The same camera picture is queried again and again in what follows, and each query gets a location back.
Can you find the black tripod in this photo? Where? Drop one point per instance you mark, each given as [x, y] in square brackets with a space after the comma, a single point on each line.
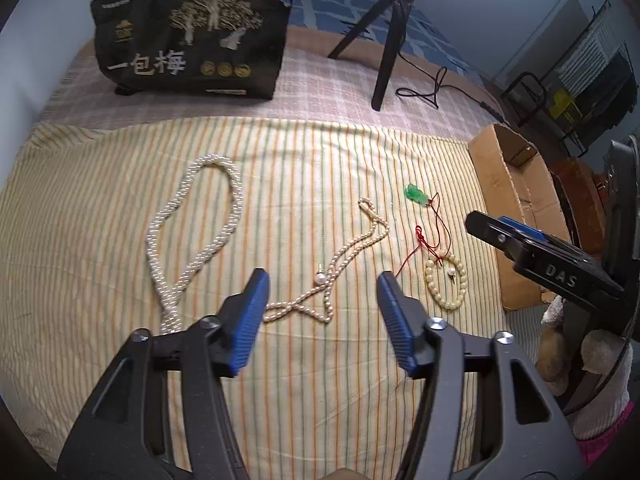
[387, 60]

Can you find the person's right hand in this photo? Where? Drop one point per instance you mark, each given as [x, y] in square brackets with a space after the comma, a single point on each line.
[551, 357]

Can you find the blue patterned blanket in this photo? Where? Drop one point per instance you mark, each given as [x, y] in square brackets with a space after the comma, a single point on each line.
[325, 5]

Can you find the black metal rack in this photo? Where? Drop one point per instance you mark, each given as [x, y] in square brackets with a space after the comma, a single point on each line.
[595, 75]

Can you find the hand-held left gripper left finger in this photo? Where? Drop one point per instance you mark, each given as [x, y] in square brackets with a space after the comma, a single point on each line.
[246, 320]

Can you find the cardboard box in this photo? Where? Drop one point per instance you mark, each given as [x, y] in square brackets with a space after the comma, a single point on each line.
[495, 175]

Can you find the black printed bag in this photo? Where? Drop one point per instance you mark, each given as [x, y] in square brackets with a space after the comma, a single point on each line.
[200, 35]

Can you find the person's right forearm white sleeve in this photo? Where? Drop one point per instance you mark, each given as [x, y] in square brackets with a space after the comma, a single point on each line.
[607, 390]

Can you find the yellow striped cloth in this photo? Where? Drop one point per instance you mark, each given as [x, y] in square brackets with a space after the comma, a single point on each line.
[300, 160]

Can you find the brown wooden stool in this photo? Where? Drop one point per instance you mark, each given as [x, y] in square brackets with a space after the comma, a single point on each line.
[582, 195]

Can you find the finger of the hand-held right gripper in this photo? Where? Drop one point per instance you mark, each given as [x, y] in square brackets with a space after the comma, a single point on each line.
[522, 227]
[492, 232]

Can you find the pink plaid bed sheet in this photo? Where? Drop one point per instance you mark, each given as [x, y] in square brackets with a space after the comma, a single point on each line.
[325, 90]

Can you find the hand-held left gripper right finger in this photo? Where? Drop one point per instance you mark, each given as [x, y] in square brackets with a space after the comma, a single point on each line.
[397, 320]

